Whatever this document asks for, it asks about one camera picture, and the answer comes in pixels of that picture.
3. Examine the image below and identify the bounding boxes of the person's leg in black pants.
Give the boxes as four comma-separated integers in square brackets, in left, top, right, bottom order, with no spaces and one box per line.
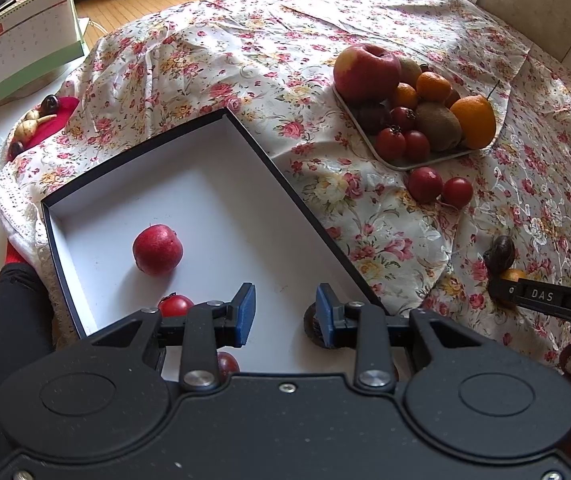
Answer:
[0,262,54,461]

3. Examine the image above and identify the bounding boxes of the green kiwi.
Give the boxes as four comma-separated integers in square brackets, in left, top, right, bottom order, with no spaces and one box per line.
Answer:
[398,56,423,87]

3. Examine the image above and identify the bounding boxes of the white box with dark rim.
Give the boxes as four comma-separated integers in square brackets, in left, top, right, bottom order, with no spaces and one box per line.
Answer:
[40,107,396,378]

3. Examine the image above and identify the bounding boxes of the purple passion fruit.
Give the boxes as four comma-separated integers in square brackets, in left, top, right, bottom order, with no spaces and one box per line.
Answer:
[217,351,241,375]

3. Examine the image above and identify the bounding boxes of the green and white desk calendar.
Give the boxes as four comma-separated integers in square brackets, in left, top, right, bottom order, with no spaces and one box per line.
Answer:
[0,0,89,101]

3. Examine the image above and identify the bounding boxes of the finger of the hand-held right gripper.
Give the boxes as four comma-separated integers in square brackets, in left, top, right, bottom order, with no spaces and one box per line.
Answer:
[488,276,571,341]

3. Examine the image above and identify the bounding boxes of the white fruit tray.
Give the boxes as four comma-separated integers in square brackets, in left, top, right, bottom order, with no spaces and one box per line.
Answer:
[332,82,471,172]

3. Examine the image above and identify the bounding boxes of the floral bedspread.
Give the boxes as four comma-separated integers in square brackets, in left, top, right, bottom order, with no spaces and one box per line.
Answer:
[0,0,571,376]

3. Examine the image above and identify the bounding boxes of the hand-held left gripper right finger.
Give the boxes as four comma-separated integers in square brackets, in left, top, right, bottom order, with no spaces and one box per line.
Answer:
[315,284,496,393]

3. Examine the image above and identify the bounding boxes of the mandarin orange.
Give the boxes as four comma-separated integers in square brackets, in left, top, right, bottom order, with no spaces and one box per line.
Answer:
[415,71,452,103]

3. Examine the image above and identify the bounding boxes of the large red apple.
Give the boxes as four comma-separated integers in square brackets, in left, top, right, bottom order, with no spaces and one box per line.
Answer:
[333,44,401,106]

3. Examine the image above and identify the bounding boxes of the large orange with stem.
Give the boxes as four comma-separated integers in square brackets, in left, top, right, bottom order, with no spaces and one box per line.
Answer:
[449,80,501,150]

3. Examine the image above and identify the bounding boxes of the beige wooden gourd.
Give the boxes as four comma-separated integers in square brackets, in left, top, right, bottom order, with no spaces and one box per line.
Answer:
[14,114,58,140]

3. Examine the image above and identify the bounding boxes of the brown kiwi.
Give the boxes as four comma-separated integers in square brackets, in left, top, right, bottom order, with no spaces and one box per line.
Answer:
[414,101,463,152]

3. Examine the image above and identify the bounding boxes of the wrinkled dark passion fruit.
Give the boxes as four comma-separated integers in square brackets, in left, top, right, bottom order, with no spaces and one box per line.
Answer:
[483,235,516,277]

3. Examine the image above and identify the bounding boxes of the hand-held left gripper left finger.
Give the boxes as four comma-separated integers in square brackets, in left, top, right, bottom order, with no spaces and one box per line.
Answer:
[78,282,257,394]

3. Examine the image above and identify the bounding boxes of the red cherry tomato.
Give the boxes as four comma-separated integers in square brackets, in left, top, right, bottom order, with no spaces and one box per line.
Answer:
[440,177,474,209]
[389,106,417,132]
[403,130,432,162]
[376,126,407,161]
[158,293,195,318]

